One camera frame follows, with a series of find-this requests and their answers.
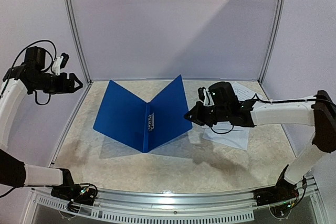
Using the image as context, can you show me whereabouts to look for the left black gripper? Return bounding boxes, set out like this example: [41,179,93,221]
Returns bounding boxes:
[31,71,83,94]

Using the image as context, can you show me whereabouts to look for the printed paper sheet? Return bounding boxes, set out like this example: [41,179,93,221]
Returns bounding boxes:
[232,82,264,101]

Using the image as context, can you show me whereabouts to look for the blue file folder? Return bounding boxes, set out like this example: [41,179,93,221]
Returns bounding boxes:
[93,76,192,153]

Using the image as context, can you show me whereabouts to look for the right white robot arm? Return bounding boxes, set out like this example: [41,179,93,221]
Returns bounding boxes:
[184,81,335,201]

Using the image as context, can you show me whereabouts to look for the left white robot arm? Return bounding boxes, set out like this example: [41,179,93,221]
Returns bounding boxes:
[1,46,83,200]

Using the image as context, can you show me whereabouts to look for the folder metal clip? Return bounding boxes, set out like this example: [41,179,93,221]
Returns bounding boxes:
[148,113,155,132]

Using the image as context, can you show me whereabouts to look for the bottom white paper sheet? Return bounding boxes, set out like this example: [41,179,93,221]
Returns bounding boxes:
[203,128,249,151]

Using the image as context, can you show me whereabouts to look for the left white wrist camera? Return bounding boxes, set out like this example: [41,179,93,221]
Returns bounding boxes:
[51,52,69,76]

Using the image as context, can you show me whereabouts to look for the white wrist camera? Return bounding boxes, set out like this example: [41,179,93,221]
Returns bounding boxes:
[51,52,69,76]
[197,87,212,106]

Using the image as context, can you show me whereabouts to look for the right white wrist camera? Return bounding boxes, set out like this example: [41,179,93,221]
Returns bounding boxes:
[197,87,212,106]

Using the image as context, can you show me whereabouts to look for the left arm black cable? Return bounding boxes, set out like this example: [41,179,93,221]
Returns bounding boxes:
[0,40,59,105]

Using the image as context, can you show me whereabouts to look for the aluminium front rail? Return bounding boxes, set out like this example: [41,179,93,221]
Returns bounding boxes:
[30,174,318,214]

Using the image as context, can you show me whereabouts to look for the left aluminium corner post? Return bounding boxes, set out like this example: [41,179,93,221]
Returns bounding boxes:
[64,0,92,84]

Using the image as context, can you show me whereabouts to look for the aluminium corner post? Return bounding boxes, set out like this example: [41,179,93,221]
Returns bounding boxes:
[64,0,92,84]
[258,0,285,85]

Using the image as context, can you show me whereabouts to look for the perforated white cable tray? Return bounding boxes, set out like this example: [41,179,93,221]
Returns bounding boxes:
[31,196,255,223]

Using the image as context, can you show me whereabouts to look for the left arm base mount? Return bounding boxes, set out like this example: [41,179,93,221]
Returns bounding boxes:
[50,183,98,206]

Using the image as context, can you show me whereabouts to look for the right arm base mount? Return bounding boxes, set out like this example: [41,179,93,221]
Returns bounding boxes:
[253,180,306,206]

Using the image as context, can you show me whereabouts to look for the right aluminium corner post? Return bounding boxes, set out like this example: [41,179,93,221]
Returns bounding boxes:
[258,0,285,85]

